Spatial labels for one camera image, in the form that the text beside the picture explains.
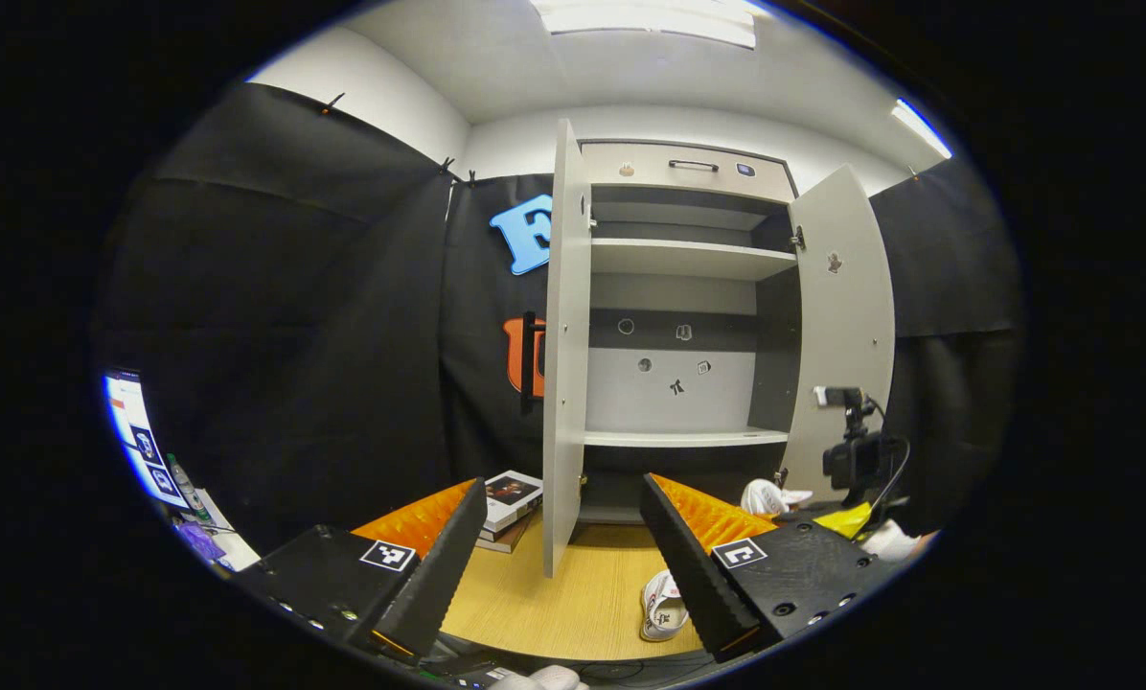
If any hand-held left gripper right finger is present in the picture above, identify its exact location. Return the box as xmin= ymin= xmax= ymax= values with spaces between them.
xmin=640 ymin=471 xmax=905 ymax=664

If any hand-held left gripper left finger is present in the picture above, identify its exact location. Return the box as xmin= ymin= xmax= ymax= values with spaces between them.
xmin=233 ymin=477 xmax=490 ymax=662

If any white shoe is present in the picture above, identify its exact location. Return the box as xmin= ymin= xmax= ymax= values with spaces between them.
xmin=741 ymin=479 xmax=814 ymax=518
xmin=640 ymin=570 xmax=691 ymax=643

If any grey shoe cabinet door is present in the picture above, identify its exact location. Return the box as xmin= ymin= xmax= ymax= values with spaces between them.
xmin=782 ymin=165 xmax=897 ymax=504
xmin=542 ymin=118 xmax=593 ymax=579

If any grey shoe cabinet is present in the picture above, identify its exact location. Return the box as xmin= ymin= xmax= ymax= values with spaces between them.
xmin=542 ymin=118 xmax=897 ymax=579

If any grey cabinet drawer front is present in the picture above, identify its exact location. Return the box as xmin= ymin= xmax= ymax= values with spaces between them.
xmin=581 ymin=142 xmax=799 ymax=204

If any brown book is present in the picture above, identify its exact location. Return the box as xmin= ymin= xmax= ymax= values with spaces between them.
xmin=477 ymin=517 xmax=538 ymax=555

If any white book with dark picture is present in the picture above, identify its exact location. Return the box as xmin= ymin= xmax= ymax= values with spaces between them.
xmin=483 ymin=470 xmax=543 ymax=534

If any black backdrop cloth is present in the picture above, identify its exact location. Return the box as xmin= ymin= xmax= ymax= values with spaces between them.
xmin=870 ymin=158 xmax=1024 ymax=533
xmin=94 ymin=81 xmax=454 ymax=552
xmin=439 ymin=172 xmax=555 ymax=480

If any white desk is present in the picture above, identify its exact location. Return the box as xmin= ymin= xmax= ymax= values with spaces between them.
xmin=190 ymin=489 xmax=260 ymax=573

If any green plastic bottle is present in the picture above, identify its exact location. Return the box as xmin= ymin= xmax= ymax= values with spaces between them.
xmin=166 ymin=453 xmax=196 ymax=509

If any computer monitor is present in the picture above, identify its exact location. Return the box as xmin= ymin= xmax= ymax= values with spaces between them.
xmin=103 ymin=369 xmax=191 ymax=509

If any small ceiling light panel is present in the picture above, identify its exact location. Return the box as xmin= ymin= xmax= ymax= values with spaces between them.
xmin=891 ymin=98 xmax=954 ymax=161

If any large ceiling light panel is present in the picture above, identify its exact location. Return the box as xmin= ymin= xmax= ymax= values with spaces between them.
xmin=532 ymin=0 xmax=758 ymax=49

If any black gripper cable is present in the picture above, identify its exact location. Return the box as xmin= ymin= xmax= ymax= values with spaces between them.
xmin=865 ymin=398 xmax=915 ymax=511

